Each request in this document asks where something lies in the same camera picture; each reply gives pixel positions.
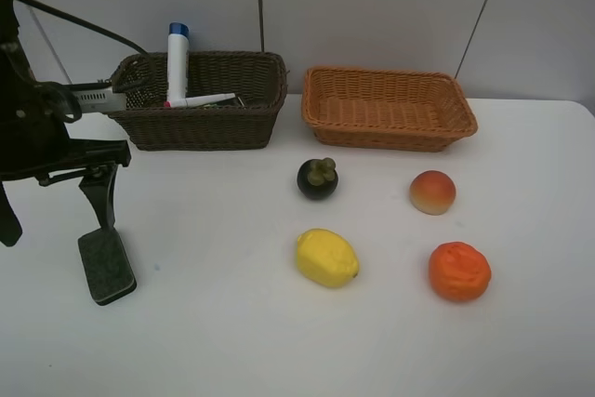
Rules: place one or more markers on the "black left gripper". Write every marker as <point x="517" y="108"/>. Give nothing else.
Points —
<point x="36" y="144"/>

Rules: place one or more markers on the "black felt whiteboard eraser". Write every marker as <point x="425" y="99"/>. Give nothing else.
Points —
<point x="107" y="268"/>

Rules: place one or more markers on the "white marker pink caps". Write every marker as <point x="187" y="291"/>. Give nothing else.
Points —
<point x="199" y="101"/>

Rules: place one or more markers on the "black rectangular bottle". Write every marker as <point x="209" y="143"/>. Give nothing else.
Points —
<point x="232" y="102"/>

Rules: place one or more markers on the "white bottle blue cap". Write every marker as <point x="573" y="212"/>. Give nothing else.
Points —
<point x="177" y="61"/>

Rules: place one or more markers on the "orange tangerine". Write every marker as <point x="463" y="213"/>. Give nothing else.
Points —
<point x="458" y="272"/>

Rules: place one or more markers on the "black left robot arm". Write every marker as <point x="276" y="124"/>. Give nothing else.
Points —
<point x="17" y="80"/>

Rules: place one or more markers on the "dark brown wicker basket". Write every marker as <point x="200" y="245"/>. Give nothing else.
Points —
<point x="258" y="78"/>

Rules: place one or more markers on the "dark purple mangosteen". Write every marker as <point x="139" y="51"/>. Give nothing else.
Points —
<point x="317" y="179"/>

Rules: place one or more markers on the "yellow lemon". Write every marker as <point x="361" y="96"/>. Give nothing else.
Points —
<point x="326" y="258"/>

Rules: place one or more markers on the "orange wicker basket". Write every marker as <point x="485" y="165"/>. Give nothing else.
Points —
<point x="381" y="109"/>

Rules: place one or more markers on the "red yellow peach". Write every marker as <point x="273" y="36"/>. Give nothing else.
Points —
<point x="432" y="192"/>

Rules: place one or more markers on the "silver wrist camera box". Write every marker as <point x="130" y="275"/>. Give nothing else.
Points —
<point x="98" y="97"/>

